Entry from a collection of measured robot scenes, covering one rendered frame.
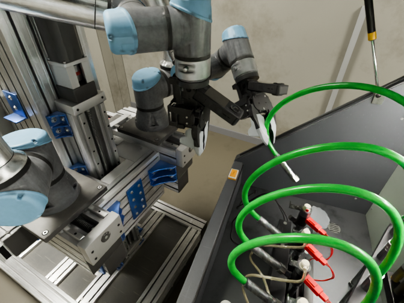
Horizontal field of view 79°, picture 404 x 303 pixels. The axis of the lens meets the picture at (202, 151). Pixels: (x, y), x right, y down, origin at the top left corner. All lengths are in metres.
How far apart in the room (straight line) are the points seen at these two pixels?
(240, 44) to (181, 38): 0.32
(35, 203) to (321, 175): 0.90
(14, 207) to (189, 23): 0.50
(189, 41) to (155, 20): 0.07
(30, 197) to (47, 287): 1.14
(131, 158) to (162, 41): 0.69
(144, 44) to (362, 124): 0.70
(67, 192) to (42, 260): 1.06
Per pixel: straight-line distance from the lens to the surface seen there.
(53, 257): 1.84
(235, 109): 0.55
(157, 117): 1.06
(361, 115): 0.91
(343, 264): 1.00
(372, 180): 1.06
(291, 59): 2.35
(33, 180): 0.65
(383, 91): 0.59
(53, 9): 0.60
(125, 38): 0.48
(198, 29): 0.49
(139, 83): 1.00
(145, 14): 0.49
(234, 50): 0.78
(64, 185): 0.82
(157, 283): 1.54
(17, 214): 0.66
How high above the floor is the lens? 1.62
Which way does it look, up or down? 38 degrees down
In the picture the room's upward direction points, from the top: straight up
